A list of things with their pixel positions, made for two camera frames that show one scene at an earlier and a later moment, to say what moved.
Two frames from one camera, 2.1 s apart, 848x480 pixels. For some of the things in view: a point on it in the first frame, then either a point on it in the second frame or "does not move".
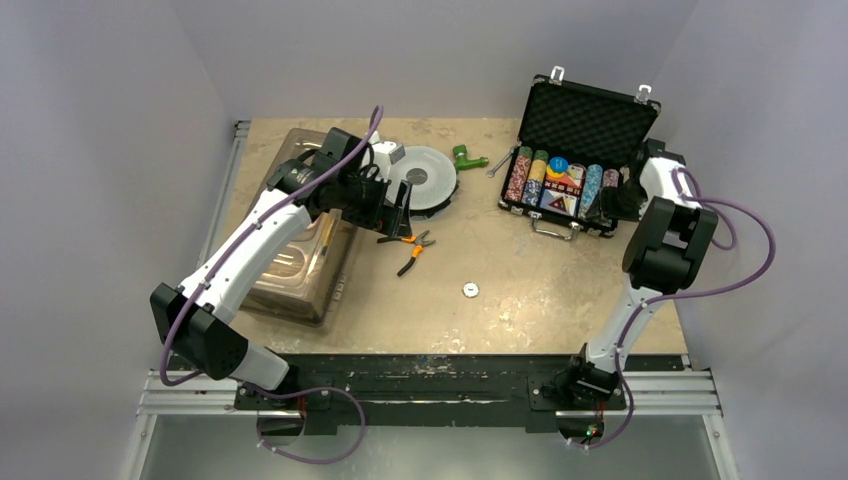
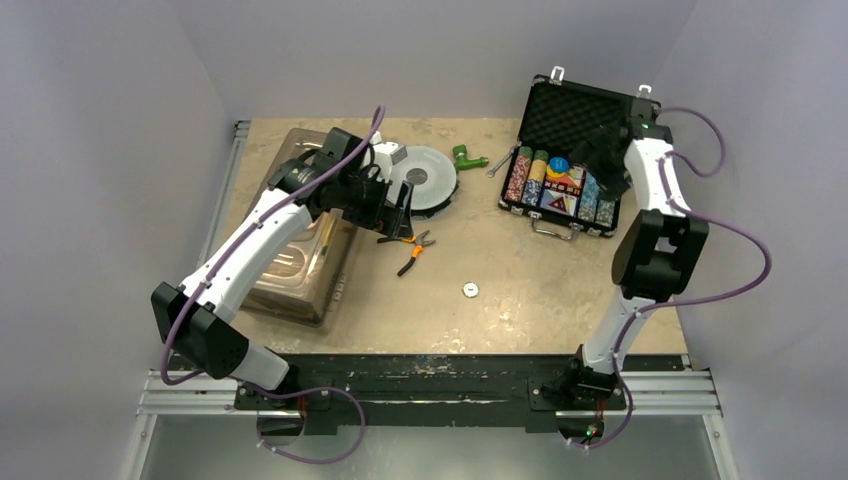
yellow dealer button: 553,173 does not move
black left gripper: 383,219 does not move
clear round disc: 577,172 does not move
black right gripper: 619,201 -> 602,157
